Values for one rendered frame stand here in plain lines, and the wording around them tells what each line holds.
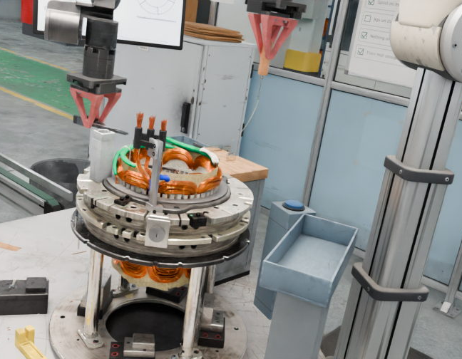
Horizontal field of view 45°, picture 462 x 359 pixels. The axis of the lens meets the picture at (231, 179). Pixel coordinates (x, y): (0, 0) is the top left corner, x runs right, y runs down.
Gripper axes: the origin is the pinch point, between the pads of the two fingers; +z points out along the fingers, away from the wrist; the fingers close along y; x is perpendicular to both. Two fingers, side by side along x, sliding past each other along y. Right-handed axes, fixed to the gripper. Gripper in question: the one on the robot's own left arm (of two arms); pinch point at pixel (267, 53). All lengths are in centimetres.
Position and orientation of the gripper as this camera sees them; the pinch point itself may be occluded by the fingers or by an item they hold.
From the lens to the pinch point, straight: 100.8
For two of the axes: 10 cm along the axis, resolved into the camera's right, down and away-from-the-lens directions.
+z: -1.5, 9.5, 2.9
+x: 8.4, -0.3, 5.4
